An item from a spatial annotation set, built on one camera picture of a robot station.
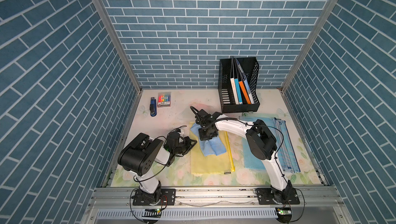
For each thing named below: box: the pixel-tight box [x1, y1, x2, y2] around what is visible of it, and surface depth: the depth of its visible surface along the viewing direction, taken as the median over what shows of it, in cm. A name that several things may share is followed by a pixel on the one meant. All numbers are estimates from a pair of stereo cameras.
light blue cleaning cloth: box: [190, 122, 227, 157], surface depth 91 cm
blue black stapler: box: [149, 97, 157, 117], surface depth 107 cm
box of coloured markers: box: [157, 91, 172, 108], surface depth 114 cm
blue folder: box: [235, 57, 255, 105], surface depth 97 cm
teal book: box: [234, 78, 243, 105], surface depth 95 cm
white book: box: [229, 77, 239, 105], surface depth 95 cm
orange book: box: [238, 80, 252, 105], surface depth 96 cm
